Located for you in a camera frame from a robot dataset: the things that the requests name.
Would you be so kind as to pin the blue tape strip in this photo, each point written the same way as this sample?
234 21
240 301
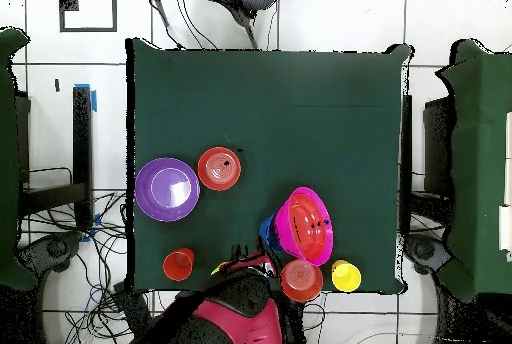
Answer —
94 102

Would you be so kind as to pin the dark green tablecloth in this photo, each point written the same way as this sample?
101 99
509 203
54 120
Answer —
480 160
8 160
224 92

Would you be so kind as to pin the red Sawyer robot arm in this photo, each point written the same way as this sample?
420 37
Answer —
240 316

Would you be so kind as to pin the small orange plastic bowl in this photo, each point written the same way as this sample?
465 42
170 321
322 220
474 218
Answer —
302 282
212 178

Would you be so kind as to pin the light orange plastic cup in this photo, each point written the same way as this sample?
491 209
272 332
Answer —
336 262

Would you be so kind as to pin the black metal frame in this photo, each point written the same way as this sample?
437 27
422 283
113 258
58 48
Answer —
82 140

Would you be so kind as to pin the blue plastic bowl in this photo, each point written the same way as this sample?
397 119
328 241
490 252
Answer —
266 232

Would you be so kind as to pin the black power strip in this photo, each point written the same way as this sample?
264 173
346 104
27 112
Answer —
134 308

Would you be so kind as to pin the yellow plastic cup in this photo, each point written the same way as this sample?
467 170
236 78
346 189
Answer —
347 278
224 264

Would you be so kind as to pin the black stand base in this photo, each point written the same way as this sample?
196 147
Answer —
424 250
56 248

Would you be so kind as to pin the large pink plastic bowl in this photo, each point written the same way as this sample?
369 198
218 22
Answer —
284 224

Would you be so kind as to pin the purple plastic bowl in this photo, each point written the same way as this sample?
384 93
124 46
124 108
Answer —
146 200

